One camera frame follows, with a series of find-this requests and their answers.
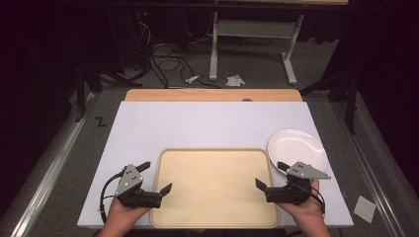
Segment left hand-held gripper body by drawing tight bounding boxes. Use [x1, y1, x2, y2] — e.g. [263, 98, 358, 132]
[114, 163, 164, 209]

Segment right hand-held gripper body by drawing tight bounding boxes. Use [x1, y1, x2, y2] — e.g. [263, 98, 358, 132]
[265, 160, 332, 206]

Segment white plate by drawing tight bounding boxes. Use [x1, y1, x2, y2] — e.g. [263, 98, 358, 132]
[267, 128, 329, 174]

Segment beige plastic tray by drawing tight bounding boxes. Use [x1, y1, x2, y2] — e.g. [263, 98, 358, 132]
[149, 147, 282, 230]

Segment person's right hand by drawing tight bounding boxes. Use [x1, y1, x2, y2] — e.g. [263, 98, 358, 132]
[276, 178, 326, 229]

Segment person's left hand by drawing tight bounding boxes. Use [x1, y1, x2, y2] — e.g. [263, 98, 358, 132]
[104, 197, 152, 229]

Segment white board mat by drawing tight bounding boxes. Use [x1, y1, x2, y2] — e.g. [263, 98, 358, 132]
[76, 101, 355, 229]

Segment flat white paper sheet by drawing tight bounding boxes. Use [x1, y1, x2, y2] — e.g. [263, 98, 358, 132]
[353, 195, 377, 224]

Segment wooden table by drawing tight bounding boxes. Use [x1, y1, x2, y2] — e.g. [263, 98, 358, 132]
[124, 88, 303, 103]

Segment black metal stand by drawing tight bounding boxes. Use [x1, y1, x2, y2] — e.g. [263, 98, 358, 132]
[72, 58, 143, 123]
[298, 64, 361, 135]

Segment crumpled white paper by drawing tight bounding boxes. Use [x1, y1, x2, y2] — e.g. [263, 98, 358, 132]
[225, 74, 246, 88]

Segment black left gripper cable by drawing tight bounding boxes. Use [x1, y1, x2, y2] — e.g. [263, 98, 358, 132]
[98, 169, 127, 227]

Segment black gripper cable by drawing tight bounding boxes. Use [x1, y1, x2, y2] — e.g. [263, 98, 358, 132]
[308, 188, 327, 219]
[98, 169, 127, 227]

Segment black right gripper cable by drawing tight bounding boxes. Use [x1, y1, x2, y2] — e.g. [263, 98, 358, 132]
[308, 188, 327, 219]

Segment aluminium floor rail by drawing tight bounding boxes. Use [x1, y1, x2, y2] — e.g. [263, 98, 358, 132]
[9, 92, 97, 237]
[331, 101, 408, 237]

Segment black floor cables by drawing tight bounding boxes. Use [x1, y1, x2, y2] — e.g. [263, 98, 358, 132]
[132, 19, 222, 90]

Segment white desk frame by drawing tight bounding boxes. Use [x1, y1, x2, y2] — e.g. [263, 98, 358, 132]
[209, 0, 350, 86]

